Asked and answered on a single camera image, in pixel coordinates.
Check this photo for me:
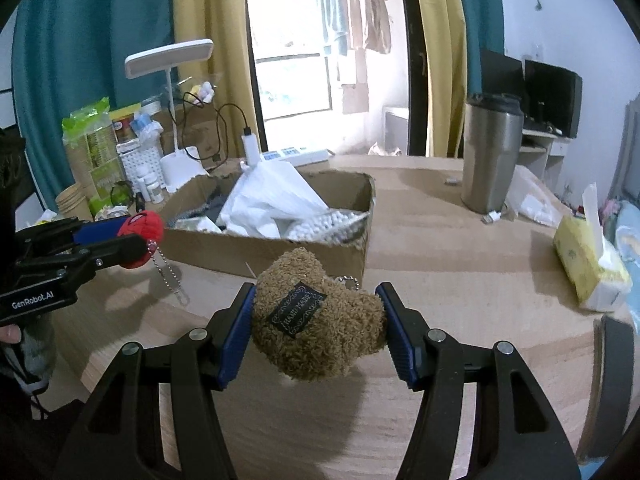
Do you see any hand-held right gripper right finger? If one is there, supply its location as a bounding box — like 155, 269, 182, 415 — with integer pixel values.
375, 282, 581, 480

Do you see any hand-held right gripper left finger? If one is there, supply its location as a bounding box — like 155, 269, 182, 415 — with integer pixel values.
55, 282, 257, 480

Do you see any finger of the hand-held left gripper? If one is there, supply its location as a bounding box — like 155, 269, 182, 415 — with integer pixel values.
14, 234, 148, 287
15, 216, 128, 257

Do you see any red plush keychain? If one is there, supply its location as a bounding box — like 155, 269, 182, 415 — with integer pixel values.
117, 211, 185, 295

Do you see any brown plush bear keychain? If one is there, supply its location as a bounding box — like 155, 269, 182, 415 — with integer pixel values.
250, 247, 387, 380

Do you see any cardboard box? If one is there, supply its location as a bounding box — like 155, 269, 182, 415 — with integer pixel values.
159, 169, 377, 291

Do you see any dark grey sock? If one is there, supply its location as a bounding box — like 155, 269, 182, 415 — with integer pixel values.
202, 185, 236, 222

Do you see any stack of brown paper cups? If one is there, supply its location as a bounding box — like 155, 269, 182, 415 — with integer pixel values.
55, 182, 96, 221

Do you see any green snack packet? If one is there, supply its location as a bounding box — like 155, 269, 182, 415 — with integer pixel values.
61, 97, 126, 213

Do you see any white perforated basket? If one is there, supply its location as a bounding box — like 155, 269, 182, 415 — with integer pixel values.
116, 140, 166, 196

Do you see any tin can with yellow lid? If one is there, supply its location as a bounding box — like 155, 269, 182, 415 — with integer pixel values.
110, 102, 143, 146

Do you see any white desk lamp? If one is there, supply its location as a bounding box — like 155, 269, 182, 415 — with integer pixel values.
124, 38, 215, 193

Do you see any blue and white tissue pack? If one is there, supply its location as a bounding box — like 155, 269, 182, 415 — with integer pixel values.
132, 100, 166, 138

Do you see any clear plastic bag in box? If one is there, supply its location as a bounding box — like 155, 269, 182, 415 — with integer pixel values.
286, 209, 371, 245

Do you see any white plastic bag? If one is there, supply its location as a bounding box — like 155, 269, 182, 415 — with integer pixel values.
217, 161, 331, 239

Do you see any cardboard sheet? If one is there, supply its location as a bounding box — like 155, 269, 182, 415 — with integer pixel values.
150, 105, 226, 161

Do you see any white charger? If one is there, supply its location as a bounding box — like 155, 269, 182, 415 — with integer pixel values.
241, 130, 262, 167

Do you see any teal curtain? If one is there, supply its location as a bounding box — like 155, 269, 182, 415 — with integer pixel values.
452, 0, 503, 96
12, 0, 181, 211

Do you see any white power strip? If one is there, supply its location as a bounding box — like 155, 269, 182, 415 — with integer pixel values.
239, 147, 335, 167

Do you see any steel tumbler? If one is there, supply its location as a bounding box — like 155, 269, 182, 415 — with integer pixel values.
460, 92, 525, 215

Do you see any yellow tissue pack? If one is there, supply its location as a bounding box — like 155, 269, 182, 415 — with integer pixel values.
552, 182, 632, 313

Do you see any white appliance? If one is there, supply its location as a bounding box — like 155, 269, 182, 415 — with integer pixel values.
384, 106, 410, 156

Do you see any black chair back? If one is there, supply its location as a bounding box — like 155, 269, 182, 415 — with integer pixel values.
580, 312, 636, 461

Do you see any white media stand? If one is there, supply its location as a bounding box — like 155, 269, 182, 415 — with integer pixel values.
517, 127, 571, 186

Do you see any yellow curtain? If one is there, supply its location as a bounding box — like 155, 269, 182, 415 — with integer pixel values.
172, 0, 263, 161
409, 0, 468, 158

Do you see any black computer case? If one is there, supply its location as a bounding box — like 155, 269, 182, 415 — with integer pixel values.
480, 49, 526, 106

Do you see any black monitor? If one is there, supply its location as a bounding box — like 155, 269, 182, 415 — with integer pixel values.
524, 59, 583, 139

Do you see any grey padded headboard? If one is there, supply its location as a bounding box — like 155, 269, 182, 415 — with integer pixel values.
622, 100, 640, 201

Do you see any beige hanging shirt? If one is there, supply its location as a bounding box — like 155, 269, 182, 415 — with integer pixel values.
345, 0, 393, 53

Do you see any teal hanging towel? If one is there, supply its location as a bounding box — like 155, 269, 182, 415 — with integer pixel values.
315, 0, 351, 56

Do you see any black cord loop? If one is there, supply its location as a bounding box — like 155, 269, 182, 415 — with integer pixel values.
109, 180, 137, 207

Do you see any black cable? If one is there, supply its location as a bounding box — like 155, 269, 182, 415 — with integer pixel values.
180, 91, 253, 166

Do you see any black door frame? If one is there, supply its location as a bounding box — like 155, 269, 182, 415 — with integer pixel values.
397, 0, 428, 156

